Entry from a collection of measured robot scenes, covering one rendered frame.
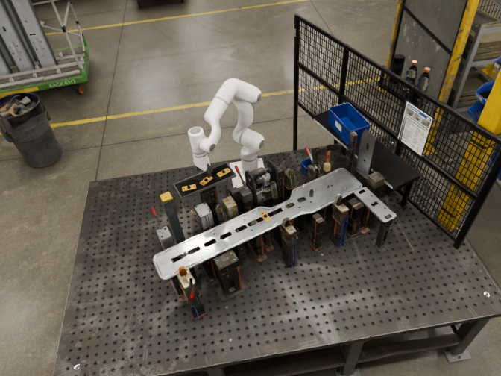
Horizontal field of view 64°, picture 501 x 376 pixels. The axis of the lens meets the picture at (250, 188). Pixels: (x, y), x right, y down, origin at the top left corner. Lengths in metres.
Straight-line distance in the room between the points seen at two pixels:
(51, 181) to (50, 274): 1.22
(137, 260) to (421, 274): 1.81
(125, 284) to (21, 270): 1.57
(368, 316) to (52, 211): 3.18
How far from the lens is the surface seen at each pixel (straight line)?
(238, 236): 2.36
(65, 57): 6.40
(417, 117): 2.61
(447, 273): 2.74
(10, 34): 6.19
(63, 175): 4.77
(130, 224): 2.99
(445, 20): 4.17
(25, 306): 3.86
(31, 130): 4.70
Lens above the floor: 2.88
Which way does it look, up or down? 46 degrees down
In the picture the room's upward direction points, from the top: 6 degrees counter-clockwise
